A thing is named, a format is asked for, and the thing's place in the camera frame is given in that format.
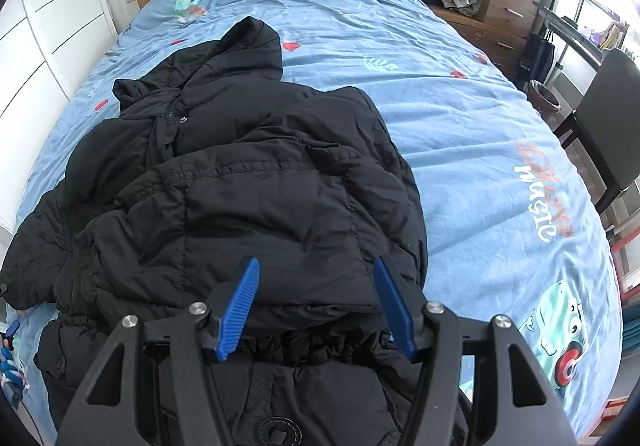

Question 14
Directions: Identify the wooden dresser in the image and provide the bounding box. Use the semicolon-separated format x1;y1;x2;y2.
430;0;543;82

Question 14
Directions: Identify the glass desk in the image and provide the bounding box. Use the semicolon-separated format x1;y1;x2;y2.
537;1;616;77

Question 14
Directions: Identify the mesh waste basket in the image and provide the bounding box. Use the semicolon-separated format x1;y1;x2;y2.
529;79;562;114

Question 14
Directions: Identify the black bag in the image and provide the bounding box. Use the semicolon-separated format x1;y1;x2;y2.
517;34;556;87

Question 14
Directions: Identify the black puffer jacket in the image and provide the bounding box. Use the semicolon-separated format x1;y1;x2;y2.
0;16;473;446

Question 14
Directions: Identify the blue printed bed sheet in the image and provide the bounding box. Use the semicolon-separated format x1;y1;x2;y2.
5;0;626;446

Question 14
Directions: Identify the black chair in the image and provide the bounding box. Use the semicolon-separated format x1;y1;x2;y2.
552;49;640;214

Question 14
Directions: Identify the white wardrobe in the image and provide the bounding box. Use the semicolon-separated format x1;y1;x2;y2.
0;0;118;232

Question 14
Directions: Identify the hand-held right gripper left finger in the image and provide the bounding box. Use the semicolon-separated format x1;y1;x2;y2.
57;256;261;446

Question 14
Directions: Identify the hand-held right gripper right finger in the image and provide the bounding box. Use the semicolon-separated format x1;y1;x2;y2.
374;256;576;446

